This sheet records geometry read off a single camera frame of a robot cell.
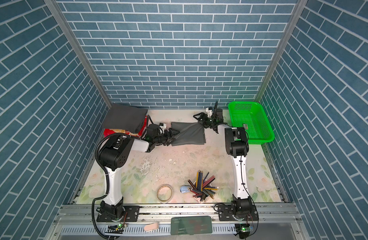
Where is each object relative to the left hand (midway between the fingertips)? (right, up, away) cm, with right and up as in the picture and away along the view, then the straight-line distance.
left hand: (177, 135), depth 98 cm
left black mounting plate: (-21, -38, -25) cm, 50 cm away
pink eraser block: (-9, -40, -29) cm, 50 cm away
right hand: (+12, +12, +9) cm, 20 cm away
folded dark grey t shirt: (-35, +12, -1) cm, 37 cm away
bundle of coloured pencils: (+15, -24, -23) cm, 37 cm away
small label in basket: (+50, +6, +13) cm, 52 cm away
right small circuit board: (+34, -43, -28) cm, 61 cm away
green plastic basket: (+60, +3, +9) cm, 60 cm away
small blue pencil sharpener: (+5, -27, -20) cm, 34 cm away
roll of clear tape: (-6, -31, -18) cm, 36 cm away
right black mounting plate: (+31, -32, -32) cm, 54 cm away
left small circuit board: (-29, -44, -26) cm, 58 cm away
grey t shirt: (+9, 0, +7) cm, 11 cm away
